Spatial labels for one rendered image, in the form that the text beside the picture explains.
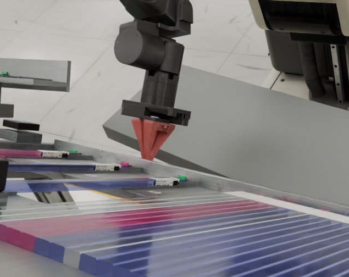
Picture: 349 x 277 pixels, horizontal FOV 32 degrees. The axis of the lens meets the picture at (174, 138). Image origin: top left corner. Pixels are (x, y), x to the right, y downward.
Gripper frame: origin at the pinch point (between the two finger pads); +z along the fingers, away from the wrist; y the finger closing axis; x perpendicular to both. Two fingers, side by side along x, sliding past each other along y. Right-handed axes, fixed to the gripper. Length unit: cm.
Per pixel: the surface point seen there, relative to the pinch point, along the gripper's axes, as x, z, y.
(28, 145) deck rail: -8.5, 1.5, -19.2
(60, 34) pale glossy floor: 131, -38, -156
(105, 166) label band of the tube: -11.1, 1.4, 0.5
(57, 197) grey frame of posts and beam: 3.3, 11.1, -21.3
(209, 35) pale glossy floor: 138, -45, -77
